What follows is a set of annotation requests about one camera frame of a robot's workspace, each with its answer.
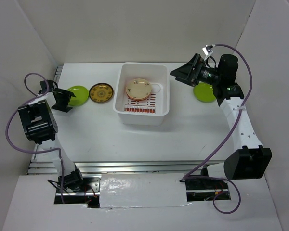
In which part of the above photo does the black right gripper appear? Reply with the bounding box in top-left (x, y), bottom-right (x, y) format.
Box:
top-left (171, 53), bottom-right (222, 87)

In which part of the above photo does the green plate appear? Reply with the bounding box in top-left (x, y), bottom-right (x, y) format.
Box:
top-left (67, 85), bottom-right (89, 106)
top-left (193, 82), bottom-right (216, 103)

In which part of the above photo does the cream patterned plate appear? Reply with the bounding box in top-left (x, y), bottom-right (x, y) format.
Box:
top-left (127, 93), bottom-right (150, 101)
top-left (126, 78), bottom-right (152, 94)

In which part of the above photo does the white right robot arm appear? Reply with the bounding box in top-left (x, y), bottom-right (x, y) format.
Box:
top-left (170, 54), bottom-right (272, 189)

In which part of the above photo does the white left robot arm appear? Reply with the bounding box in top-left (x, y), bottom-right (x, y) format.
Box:
top-left (17, 80), bottom-right (85, 193)

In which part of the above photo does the white plastic bin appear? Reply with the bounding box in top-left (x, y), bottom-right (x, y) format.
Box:
top-left (113, 63), bottom-right (170, 126)

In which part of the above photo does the yellow brown patterned plate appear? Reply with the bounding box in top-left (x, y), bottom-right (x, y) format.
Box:
top-left (89, 83), bottom-right (114, 103)

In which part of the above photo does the white foil-taped panel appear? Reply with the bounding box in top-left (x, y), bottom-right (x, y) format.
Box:
top-left (99, 173), bottom-right (187, 208)

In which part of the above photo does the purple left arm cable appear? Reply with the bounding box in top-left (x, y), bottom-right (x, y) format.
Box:
top-left (5, 73), bottom-right (66, 205)

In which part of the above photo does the aluminium table rail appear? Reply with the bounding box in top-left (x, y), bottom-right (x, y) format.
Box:
top-left (26, 160), bottom-right (208, 175)

